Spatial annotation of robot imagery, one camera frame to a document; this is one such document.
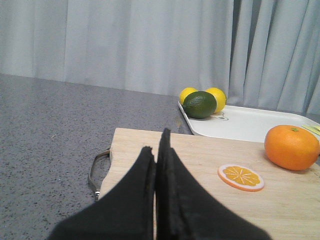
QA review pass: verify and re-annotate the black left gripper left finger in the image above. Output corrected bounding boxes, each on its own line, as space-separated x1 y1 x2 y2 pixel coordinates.
48 146 156 240

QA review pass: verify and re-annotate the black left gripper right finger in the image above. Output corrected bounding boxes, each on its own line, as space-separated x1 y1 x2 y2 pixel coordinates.
155 128 271 240

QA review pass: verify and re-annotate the whole orange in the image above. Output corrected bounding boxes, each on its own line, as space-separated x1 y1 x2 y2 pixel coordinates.
264 125 320 171

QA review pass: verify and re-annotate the white rectangular tray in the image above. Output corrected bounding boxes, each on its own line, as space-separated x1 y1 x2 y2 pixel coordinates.
178 103 320 143

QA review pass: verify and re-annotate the yellow-green utensil on tray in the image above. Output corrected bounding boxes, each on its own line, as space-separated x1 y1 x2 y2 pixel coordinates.
302 125 320 136

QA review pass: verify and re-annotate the orange slice toy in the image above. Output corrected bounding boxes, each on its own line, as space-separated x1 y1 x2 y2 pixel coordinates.
217 164 265 192

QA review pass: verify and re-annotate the wooden cutting board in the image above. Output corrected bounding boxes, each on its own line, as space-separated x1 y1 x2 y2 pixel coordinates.
97 127 320 240

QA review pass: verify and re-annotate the green lime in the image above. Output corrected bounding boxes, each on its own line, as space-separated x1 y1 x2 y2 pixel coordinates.
182 91 217 119

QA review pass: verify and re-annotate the yellow lemon right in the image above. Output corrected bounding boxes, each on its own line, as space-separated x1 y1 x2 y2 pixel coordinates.
205 87 227 113

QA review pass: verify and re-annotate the yellow lemon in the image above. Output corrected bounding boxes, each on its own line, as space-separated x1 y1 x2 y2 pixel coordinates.
205 87 227 113
179 87 198 105

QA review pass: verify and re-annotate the yellow lemon left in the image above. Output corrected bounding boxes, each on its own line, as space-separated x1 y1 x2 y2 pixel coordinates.
179 87 198 105

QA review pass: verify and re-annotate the grey-white curtain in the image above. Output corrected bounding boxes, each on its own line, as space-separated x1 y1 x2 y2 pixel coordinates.
0 0 320 114

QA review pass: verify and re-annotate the metal cutting board handle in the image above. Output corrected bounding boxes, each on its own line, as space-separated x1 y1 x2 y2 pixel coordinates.
87 148 111 201

